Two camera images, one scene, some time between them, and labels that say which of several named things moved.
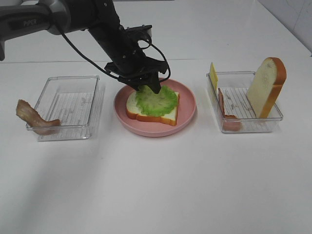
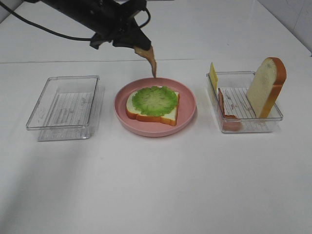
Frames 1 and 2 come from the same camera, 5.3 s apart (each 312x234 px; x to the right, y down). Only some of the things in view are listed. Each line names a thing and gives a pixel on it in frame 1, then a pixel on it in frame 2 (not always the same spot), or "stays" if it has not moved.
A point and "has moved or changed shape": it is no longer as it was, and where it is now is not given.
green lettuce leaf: x=152 y=104 stays
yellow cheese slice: x=214 y=78 stays
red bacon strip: x=230 y=123 stays
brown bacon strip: x=34 y=120 has moved or changed shape
